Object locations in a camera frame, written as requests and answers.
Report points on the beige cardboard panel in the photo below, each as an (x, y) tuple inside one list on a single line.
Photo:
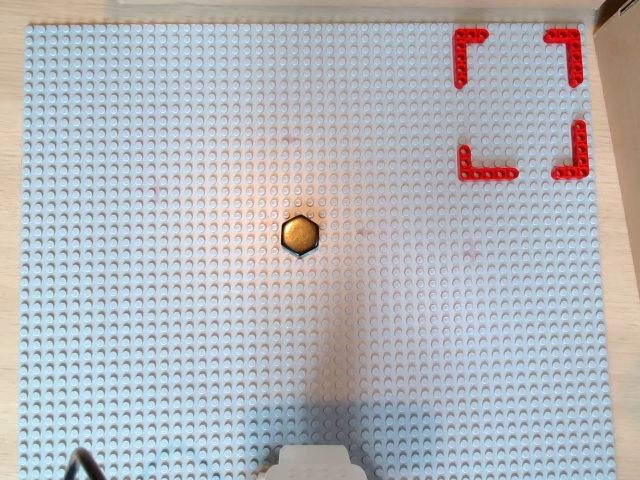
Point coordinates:
[(350, 2)]

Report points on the brown cardboard box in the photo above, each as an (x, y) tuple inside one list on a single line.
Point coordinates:
[(620, 125)]

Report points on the red L-shaped Lego beam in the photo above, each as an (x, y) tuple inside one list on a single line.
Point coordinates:
[(576, 60), (580, 150), (487, 173), (461, 60)]

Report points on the grey Lego baseplate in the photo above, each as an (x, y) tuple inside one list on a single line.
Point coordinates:
[(200, 325)]

